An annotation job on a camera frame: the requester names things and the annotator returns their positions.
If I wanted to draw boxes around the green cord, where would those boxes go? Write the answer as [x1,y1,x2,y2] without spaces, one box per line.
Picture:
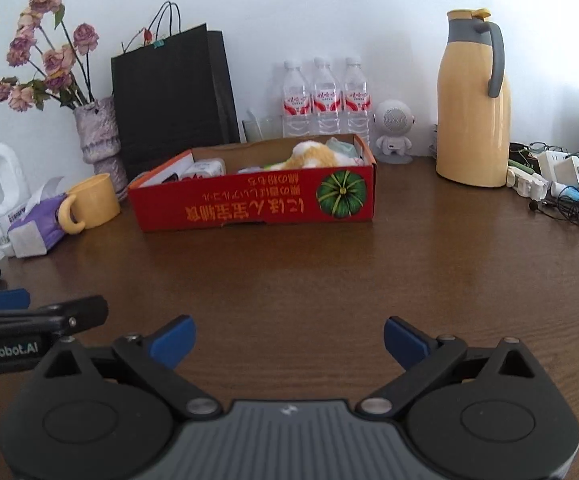
[509,144,540,171]

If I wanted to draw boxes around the red label water bottle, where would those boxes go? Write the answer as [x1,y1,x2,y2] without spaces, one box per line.
[312,57,343,136]
[282,60,313,137]
[342,56,373,148]

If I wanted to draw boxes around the red cardboard box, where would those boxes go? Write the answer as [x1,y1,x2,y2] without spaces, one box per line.
[128,134,376,233]

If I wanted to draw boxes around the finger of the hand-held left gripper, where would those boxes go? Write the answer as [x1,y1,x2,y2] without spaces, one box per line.
[0,265,31,313]
[0,295,110,336]

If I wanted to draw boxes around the white power strip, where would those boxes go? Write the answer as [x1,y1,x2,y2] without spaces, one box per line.
[537,150,579,191]

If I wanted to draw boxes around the yellow mug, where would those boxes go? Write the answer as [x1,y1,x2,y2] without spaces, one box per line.
[56,172,121,236]

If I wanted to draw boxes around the black paper bag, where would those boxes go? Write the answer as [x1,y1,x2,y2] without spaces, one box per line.
[110,1,241,181]

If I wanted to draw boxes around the dried twig with red bud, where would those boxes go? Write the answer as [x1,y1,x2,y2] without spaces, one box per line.
[122,26,156,53]

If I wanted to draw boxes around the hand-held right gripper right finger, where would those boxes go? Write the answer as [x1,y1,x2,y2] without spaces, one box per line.
[359,316,537,418]

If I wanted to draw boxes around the white and yellow plush sheep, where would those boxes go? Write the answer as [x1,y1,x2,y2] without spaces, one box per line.
[269,140,365,171]

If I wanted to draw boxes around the glass cup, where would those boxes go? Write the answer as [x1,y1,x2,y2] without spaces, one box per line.
[242,117,285,143]

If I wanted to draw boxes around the white round robot speaker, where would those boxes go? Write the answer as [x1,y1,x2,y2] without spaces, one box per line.
[372,100,415,163]

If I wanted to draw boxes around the white detergent bottle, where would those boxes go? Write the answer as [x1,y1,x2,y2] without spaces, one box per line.
[0,140,32,256]

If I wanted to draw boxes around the mottled purple vase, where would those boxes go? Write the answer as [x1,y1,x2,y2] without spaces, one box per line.
[73,96,129,187]

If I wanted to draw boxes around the dried pink roses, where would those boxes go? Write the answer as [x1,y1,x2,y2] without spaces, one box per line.
[0,0,101,113]

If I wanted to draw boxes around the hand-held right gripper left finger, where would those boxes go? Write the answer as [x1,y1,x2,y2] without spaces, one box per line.
[44,315,222,419]

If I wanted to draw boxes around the black eyeglasses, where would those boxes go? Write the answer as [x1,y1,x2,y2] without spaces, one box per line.
[527,141,565,157]

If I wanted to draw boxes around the black earphone cable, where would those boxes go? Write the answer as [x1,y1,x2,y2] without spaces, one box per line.
[529,187,579,226]

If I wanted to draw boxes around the white cotton swab jar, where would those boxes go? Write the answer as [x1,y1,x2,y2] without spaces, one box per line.
[184,159,227,179]

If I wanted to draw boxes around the pale green packet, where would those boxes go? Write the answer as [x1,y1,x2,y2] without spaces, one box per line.
[325,136,359,158]

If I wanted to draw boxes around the yellow thermos jug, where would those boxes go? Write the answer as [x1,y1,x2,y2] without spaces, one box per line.
[435,8,513,183]

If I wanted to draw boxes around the purple tissue pack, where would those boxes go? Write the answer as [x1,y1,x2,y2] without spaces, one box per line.
[6,176,70,259]

